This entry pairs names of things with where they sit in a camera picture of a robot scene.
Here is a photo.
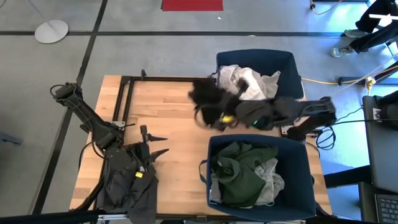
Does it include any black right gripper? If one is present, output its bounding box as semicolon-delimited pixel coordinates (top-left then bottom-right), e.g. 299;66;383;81
213;78;249;131

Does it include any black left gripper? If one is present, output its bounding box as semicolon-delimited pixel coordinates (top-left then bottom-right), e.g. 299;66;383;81
132;124;170;180

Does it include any black garment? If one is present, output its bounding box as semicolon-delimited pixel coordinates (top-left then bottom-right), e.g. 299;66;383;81
187;79;240;128

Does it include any small white collared garment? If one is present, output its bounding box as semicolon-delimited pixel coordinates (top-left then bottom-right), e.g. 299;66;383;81
217;65;242;94

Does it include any large white shirt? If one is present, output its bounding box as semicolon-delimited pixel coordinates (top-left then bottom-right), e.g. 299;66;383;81
231;64;281;101

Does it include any dark grey garment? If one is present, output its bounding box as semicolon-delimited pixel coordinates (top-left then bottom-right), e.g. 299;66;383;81
95;146;159;224

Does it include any dark green garment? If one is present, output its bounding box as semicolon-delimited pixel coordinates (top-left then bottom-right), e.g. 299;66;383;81
213;141;279;208

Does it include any light grey garment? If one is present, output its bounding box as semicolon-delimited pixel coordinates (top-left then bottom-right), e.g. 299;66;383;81
208;157;285;210

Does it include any navy white-striped fabric bin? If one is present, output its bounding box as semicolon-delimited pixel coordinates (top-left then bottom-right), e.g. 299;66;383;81
210;49;305;102

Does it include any plain navy fabric bin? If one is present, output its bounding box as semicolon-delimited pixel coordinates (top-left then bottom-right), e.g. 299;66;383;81
198;134;317;222

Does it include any red floor mat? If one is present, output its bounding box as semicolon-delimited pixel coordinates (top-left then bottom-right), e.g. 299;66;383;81
161;0;224;12

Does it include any black floor bar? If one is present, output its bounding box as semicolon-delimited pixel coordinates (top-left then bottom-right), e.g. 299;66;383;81
338;60;398;86

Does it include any black beam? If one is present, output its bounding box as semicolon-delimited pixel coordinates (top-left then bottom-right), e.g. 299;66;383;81
323;164;373;189

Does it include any white and yellow plug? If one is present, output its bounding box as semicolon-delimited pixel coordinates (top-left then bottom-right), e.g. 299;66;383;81
364;76;376;96

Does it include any grey floor object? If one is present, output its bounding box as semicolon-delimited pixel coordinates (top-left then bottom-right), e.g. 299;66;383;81
0;133;24;146

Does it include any grey round-base floor stand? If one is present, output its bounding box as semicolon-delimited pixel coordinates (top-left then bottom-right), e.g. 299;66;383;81
29;0;70;45

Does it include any grey desk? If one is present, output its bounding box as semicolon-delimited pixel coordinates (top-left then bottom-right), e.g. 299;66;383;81
362;95;398;194

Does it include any black bag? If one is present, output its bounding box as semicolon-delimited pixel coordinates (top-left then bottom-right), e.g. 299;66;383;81
374;91;398;131

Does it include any person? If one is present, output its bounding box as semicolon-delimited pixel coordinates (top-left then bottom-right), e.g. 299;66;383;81
330;0;398;58

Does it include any office chair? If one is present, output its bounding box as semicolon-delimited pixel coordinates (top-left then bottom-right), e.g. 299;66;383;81
368;12;398;58

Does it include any black laptop keyboard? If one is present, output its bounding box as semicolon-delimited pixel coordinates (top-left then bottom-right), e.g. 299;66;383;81
374;193;398;224

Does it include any black metal table frame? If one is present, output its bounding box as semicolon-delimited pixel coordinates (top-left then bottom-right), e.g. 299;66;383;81
74;68;295;220

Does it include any silver bracket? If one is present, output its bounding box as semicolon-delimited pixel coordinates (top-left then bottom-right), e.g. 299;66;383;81
97;213;134;222

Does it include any yellow cable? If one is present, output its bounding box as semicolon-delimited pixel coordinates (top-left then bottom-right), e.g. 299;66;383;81
300;64;398;86

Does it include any cream cable with black plug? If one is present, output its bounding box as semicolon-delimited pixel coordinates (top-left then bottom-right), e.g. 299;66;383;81
309;0;343;16

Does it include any black rail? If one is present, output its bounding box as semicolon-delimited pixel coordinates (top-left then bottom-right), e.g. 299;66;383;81
0;210;106;224

